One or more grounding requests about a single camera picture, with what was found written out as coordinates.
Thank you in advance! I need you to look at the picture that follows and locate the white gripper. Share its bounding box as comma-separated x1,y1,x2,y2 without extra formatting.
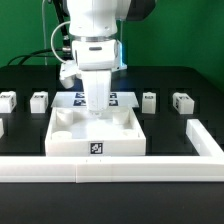
72,39,118,112

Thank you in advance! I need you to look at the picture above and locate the black cable bundle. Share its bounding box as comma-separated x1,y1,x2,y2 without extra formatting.
6,48,73,67

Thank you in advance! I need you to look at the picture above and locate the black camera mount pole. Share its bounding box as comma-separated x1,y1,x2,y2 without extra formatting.
48,0,72,63

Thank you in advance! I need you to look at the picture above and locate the white block at left edge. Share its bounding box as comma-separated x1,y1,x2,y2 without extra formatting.
0,118,4,139

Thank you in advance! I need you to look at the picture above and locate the white marker plate with tags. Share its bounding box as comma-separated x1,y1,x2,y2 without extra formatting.
52,92,139,108

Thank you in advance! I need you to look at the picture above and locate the white L-shaped obstacle fence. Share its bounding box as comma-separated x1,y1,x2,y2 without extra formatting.
0,119,224,183

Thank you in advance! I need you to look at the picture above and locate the white square table top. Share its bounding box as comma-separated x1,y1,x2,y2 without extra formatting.
45,107,146,157

